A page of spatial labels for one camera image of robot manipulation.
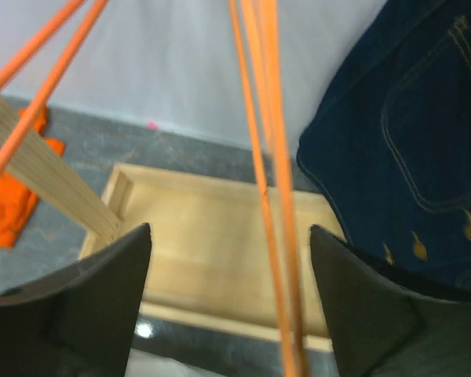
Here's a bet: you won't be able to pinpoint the orange cloth on floor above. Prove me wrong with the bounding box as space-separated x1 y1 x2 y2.
0 105 68 250

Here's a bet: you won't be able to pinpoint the orange hanger of white skirt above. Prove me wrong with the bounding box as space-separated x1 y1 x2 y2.
228 0 298 377

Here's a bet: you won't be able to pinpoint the orange hanger of floral skirt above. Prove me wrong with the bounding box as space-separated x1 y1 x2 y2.
0 0 88 103

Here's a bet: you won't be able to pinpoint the orange hanger of grey skirt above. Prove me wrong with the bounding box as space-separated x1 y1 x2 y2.
0 0 108 175

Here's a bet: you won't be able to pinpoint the dark blue denim skirt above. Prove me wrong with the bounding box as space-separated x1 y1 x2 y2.
297 1 471 291

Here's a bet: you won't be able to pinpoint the wooden clothes rack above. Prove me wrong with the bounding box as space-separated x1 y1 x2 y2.
0 93 346 352

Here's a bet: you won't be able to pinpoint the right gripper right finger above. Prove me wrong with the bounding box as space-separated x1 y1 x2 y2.
309 225 471 376

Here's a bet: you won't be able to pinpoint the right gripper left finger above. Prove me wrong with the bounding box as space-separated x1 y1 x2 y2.
0 224 152 376

